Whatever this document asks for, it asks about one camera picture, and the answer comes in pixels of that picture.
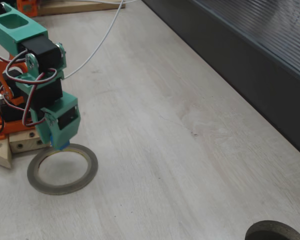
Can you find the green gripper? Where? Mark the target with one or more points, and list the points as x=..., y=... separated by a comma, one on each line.
x=68, y=119

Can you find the blue cube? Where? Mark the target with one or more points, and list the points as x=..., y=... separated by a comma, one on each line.
x=64, y=145

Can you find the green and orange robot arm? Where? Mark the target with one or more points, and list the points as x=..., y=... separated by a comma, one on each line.
x=20, y=32

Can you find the wooden base block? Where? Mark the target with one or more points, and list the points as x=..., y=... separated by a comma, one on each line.
x=22, y=146

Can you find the brown flat wooden board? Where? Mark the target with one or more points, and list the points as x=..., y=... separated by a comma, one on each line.
x=90, y=7

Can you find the frosted grey desk partition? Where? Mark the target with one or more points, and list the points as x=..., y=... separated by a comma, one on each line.
x=240, y=50

